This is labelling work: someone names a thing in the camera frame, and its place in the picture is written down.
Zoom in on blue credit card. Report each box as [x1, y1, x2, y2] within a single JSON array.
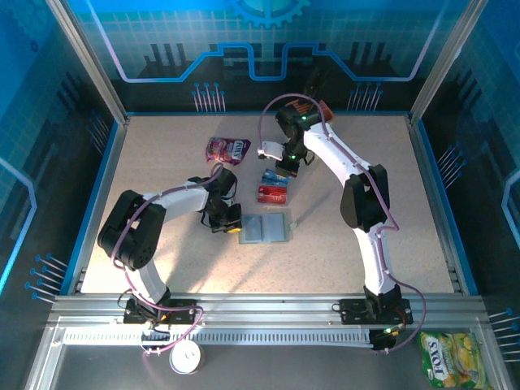
[[261, 168, 288, 186]]

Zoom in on green card holder clear sleeves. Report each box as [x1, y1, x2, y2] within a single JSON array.
[[238, 209, 300, 245]]

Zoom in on beige knife block orange top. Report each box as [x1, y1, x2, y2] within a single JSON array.
[[286, 99, 335, 125]]

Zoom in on purple candy bag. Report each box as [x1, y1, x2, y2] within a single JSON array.
[[205, 136, 252, 166]]

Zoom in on white round lid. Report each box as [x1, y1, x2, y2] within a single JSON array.
[[169, 340, 203, 375]]

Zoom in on small black electronics board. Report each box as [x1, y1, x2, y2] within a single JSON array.
[[371, 324, 403, 354]]

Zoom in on yellow green candy bag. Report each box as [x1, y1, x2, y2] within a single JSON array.
[[418, 331, 495, 390]]

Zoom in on black handled knife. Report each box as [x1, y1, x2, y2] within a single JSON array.
[[314, 75, 330, 102], [306, 68, 322, 97]]

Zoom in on aluminium frame beam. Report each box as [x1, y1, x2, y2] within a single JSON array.
[[47, 294, 491, 326]]

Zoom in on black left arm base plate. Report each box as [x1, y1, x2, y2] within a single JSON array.
[[123, 297, 201, 326]]

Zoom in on white slotted cable duct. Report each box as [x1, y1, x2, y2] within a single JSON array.
[[63, 329, 374, 347]]

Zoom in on aluminium side rail blue edge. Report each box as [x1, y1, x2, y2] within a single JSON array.
[[60, 115, 131, 296], [407, 115, 479, 296]]

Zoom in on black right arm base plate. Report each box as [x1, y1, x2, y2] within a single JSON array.
[[339, 297, 414, 326]]

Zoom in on aluminium frame post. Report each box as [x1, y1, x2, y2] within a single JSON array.
[[407, 0, 491, 126], [45, 0, 131, 126]]

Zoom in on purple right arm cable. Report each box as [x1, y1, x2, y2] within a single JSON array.
[[256, 92, 427, 354]]

